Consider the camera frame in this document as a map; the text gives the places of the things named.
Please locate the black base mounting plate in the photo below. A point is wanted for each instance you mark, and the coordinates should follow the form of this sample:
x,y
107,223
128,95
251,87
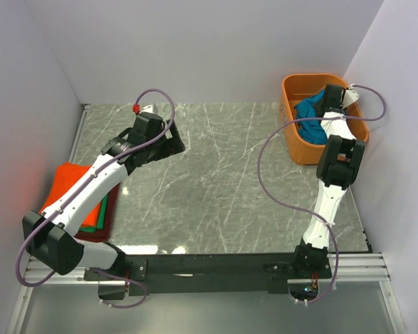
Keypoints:
x,y
240,272

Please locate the folded dark red t shirt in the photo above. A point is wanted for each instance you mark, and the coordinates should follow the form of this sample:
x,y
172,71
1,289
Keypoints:
x,y
103,234

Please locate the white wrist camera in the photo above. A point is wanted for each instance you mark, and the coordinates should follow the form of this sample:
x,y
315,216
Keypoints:
x,y
151,108
350,96

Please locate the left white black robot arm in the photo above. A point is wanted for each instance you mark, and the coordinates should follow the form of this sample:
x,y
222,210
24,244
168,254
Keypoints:
x,y
50,235

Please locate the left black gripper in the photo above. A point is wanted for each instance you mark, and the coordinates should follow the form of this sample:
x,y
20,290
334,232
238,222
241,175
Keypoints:
x,y
171,146

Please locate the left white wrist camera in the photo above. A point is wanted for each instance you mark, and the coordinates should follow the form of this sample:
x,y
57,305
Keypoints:
x,y
151,108

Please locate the aluminium rail frame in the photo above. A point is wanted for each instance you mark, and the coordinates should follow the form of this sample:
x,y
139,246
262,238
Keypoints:
x,y
352,268

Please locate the folded orange t shirt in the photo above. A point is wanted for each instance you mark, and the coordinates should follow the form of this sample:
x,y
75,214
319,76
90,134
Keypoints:
x,y
65,177

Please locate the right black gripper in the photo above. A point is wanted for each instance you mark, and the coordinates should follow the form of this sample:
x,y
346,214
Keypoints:
x,y
339,108

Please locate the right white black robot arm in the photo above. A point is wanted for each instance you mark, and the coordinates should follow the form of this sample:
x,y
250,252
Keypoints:
x,y
337,169

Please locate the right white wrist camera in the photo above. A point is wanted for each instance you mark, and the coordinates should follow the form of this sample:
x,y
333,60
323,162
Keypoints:
x,y
350,96

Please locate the teal blue t shirt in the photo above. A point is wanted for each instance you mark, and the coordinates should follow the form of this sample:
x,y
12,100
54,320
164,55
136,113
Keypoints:
x,y
310,130

